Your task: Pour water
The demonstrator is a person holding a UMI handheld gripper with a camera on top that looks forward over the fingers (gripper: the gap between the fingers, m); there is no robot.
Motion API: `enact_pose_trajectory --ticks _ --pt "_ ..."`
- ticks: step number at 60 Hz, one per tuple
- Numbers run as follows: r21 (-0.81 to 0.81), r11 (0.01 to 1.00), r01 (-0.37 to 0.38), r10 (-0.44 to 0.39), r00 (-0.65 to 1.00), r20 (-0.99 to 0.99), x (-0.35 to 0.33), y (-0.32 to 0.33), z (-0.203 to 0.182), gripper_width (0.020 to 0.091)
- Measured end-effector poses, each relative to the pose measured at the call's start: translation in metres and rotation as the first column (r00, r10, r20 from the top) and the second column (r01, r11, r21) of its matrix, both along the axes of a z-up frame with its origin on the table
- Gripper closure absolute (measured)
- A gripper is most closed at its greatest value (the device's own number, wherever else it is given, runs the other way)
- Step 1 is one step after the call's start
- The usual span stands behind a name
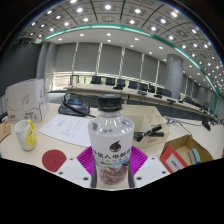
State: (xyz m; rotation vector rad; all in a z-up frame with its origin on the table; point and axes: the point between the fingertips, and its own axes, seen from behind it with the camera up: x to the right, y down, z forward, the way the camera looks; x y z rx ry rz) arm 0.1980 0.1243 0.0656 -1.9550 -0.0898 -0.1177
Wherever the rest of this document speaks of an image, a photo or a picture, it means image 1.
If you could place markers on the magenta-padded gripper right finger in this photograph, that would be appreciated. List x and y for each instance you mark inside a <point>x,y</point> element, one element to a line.
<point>148,168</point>

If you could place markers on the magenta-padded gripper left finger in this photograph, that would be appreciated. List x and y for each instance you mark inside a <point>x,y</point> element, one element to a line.
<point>71,170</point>

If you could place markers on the clear labelled drink bottle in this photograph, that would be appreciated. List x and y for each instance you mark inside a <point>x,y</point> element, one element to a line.
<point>110,140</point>

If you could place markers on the flat round red coaster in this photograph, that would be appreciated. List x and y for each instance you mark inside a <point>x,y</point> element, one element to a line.
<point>53,160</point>

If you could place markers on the open brown box red flap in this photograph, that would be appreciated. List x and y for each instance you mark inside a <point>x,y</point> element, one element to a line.
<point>175,160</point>

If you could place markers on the black hand tool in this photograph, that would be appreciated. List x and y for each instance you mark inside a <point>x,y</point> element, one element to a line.
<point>148,132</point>

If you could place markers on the white printed paper sheet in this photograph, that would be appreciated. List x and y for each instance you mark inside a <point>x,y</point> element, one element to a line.
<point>66,128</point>

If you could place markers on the grey item in brown box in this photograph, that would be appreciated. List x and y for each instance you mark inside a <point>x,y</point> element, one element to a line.
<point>194,156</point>

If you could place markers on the black desk phone unit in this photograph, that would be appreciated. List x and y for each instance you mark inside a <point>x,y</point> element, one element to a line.
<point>73,108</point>

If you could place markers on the white cup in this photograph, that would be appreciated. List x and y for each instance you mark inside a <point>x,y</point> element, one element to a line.
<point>21,133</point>

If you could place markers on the long curved conference desk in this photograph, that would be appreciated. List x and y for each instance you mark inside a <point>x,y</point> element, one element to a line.
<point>90,89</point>

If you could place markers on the large white cardboard box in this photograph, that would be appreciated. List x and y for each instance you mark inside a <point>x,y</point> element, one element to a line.
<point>25,100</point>

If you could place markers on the single black office chair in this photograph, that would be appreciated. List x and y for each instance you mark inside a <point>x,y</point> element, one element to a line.
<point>74,80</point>

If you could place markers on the ceiling lights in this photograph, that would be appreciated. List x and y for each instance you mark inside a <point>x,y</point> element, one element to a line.
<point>107,6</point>

